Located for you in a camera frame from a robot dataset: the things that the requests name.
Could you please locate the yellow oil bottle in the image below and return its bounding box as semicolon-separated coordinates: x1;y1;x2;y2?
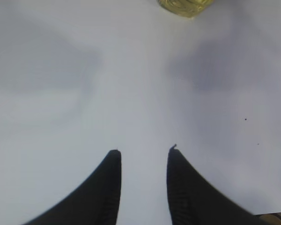
158;0;214;18

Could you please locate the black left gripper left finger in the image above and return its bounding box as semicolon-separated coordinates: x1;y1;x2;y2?
27;150;121;225

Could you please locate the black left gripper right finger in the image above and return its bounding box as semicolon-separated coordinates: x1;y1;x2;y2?
166;145;266;225

